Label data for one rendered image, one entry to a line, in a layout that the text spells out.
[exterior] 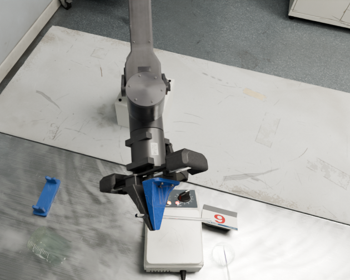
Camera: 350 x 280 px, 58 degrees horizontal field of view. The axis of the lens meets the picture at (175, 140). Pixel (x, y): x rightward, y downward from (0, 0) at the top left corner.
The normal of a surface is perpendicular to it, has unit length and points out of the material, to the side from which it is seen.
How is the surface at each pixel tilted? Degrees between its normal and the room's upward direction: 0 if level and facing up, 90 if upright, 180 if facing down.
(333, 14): 90
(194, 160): 47
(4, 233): 0
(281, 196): 0
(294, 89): 0
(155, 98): 12
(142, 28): 38
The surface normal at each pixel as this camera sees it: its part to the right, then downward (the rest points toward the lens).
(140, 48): 0.11, -0.08
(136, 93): 0.08, -0.36
